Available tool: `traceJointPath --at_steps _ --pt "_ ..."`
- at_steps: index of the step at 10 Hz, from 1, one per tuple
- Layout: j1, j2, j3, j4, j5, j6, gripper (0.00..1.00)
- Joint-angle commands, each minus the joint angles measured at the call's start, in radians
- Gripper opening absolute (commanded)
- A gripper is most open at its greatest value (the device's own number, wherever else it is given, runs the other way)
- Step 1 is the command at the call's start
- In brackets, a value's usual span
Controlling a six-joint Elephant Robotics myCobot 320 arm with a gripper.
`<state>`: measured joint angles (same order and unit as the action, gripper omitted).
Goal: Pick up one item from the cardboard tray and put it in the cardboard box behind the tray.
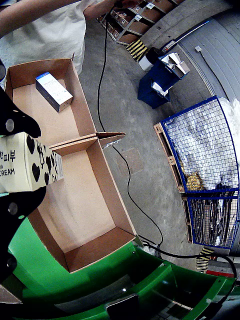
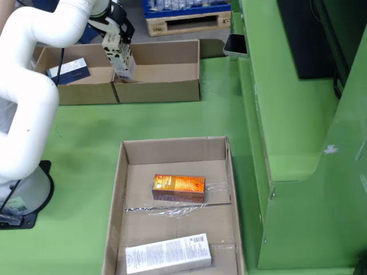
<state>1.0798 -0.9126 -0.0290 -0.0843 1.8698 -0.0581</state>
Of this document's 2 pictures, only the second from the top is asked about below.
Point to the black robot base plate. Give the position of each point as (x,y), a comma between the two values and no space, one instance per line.
(34,217)

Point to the black smartphone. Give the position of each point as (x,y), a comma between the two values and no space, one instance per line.
(235,44)

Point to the orange honeycomb print box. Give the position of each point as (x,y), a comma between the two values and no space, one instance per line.
(180,184)

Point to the black computer monitor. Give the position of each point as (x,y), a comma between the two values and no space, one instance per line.
(309,37)

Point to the large cardboard tray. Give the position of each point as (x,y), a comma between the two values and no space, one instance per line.
(200,229)

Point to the blue mesh crate holding plastic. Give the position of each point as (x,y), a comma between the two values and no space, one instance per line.
(186,5)

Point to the cardboard box with flap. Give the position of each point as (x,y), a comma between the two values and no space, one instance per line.
(166,74)

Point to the cow print hand cream box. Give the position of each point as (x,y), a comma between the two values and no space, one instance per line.
(120,60)

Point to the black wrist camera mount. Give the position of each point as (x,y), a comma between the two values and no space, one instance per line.
(123,20)

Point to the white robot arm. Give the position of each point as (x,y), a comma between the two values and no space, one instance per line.
(28,114)

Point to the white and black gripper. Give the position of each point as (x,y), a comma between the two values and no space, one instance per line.
(107,25)

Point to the green metal shelf unit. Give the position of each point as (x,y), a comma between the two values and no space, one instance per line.
(286,114)

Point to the long white barcode box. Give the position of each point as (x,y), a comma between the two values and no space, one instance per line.
(169,253)

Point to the open cardboard box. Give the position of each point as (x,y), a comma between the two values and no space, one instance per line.
(91,57)

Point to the blue and white box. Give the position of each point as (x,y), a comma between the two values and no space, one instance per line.
(71,70)

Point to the wooden pallet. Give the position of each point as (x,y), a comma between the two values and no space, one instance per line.
(156,28)

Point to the clear plastic film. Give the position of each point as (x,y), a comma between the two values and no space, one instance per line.
(183,211)

